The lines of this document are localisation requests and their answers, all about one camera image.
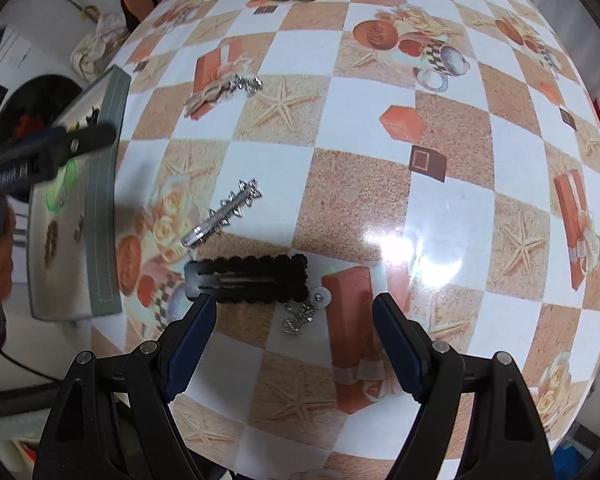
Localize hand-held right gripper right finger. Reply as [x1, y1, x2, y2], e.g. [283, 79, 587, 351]
[372, 294, 556, 480]

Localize checkered printed tablecloth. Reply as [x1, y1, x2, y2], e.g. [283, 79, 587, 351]
[87, 0, 600, 480]

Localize silver rhinestone hair clip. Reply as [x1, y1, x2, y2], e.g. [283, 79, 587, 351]
[181, 178, 263, 250]

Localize brown slipper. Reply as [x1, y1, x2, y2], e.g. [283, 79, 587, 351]
[120, 0, 157, 26]

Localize cream cloth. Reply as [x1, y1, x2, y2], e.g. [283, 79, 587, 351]
[70, 12, 132, 82]

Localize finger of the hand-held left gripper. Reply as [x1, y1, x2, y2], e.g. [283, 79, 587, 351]
[40, 124, 117, 173]

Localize black snap hair clip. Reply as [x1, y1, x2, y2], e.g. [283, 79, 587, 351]
[184, 254, 310, 305]

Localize grey shallow tray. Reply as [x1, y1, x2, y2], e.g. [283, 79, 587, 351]
[25, 66, 133, 321]

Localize silver chain earring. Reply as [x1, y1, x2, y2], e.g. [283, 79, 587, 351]
[280, 287, 331, 338]

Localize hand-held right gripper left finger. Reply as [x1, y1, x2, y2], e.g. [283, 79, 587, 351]
[32, 292, 218, 480]

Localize green plastic bangle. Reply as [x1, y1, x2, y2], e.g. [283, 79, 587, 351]
[42, 157, 79, 211]

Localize white washing machine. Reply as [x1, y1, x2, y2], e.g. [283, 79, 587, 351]
[0, 25, 90, 171]

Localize brown braided hair tie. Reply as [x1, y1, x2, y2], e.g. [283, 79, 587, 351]
[43, 220, 62, 267]

